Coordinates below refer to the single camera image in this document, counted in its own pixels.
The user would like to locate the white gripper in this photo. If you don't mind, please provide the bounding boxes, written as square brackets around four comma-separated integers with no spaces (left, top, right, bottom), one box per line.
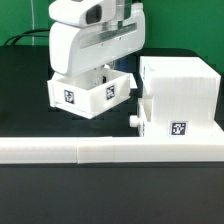
[49,0,145,76]

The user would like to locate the white drawer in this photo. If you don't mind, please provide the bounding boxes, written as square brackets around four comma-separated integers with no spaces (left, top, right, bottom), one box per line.
[129,97,152,137]
[47,68,131,119]

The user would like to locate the white drawer front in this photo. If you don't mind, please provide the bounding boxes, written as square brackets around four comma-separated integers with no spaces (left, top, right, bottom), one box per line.
[129,97,152,137]

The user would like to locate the white drawer cabinet box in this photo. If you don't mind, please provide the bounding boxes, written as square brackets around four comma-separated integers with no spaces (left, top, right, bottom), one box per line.
[139,56,221,138]

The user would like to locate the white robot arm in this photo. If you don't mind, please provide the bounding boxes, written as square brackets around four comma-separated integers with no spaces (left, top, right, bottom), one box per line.
[49,0,145,76]

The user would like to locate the white marker plate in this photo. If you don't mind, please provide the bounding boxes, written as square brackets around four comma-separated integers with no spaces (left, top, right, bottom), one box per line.
[129,73,138,89]

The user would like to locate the white L-shaped fence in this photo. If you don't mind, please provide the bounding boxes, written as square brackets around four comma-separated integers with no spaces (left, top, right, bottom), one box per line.
[0,137,224,164]

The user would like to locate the black cables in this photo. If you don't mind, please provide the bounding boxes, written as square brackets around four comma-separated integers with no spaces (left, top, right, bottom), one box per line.
[2,29,51,47]

